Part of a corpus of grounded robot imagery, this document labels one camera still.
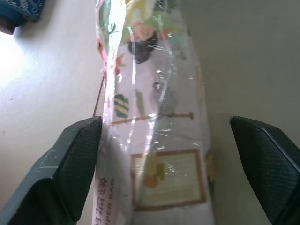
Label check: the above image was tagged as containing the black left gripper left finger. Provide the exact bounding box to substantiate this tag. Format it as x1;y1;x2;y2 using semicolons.
0;116;103;225

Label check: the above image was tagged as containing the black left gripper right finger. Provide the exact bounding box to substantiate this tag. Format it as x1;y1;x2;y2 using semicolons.
229;115;300;225

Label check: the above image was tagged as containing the printed plastic-wrapped paper bag pack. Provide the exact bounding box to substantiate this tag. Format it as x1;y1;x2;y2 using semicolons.
90;0;218;225

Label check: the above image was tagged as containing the blue patterned box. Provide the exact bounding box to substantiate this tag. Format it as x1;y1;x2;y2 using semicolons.
0;0;45;35

